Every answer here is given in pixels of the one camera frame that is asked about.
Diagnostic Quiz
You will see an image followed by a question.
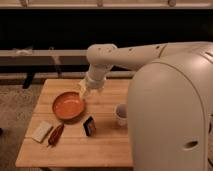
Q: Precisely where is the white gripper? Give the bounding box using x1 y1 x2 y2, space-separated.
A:
79 73 106 99

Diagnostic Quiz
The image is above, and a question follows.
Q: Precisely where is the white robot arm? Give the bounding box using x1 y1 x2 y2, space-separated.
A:
80 41 213 171

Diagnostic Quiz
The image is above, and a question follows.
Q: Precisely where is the orange round bowl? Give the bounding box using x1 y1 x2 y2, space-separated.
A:
52 92 86 120

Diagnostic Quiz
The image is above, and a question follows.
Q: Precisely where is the white paper cup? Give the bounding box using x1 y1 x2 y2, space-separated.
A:
115 104 127 126

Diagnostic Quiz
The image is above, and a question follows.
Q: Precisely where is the wooden table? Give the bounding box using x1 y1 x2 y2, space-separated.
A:
16 79 132 168

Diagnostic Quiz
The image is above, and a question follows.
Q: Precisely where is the brown red hot dog toy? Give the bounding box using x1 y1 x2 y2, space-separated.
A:
48 124 64 146

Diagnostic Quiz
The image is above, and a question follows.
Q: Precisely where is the white rectangular sponge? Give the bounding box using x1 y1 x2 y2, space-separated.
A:
32 121 53 143

